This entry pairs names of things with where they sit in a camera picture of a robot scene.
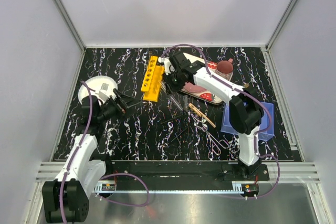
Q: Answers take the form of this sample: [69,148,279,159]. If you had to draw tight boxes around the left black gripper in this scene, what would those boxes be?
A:
[97,89,142,122]

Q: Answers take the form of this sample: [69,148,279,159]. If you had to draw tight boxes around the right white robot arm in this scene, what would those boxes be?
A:
[158,52,264,180]

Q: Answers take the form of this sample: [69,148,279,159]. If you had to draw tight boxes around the pink patterned mug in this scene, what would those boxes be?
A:
[215,59,234,81]

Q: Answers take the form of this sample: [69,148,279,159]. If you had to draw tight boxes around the pink polka dot plate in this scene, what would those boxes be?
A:
[183,82,206,93]

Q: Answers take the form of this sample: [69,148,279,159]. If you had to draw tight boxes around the wooden test tube clamp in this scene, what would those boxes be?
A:
[188,103,216,128]

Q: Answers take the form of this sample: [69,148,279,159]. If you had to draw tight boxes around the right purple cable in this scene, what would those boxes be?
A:
[160,43,281,200]

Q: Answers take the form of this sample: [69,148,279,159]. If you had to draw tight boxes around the strawberry pattern tray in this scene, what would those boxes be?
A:
[181,53,238,105]

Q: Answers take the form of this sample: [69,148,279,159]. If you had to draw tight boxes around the glass test tube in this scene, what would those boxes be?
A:
[161,81,169,94]
[183,95,190,112]
[149,51,153,63]
[170,96,183,111]

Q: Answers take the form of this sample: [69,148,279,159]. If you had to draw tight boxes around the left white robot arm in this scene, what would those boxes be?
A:
[42,86,140,223]

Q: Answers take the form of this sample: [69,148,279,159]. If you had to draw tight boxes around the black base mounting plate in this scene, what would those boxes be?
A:
[107,161,270,192]

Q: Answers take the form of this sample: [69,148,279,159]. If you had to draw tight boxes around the blue plastic box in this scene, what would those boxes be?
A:
[220,102,275,142]

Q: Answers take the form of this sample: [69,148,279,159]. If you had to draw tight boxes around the white paper plate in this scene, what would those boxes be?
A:
[86,76,118,100]

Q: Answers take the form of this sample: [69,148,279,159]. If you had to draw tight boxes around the purple cable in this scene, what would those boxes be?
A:
[59,81,151,223]
[160,43,281,200]

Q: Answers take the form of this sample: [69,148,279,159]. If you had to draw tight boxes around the yellow test tube rack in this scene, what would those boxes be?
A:
[141,56,164,102]

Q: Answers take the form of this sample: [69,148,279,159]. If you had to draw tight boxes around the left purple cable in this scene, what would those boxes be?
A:
[59,81,151,223]

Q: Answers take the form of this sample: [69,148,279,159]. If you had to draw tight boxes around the metal crucible tongs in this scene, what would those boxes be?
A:
[190,113,229,156]

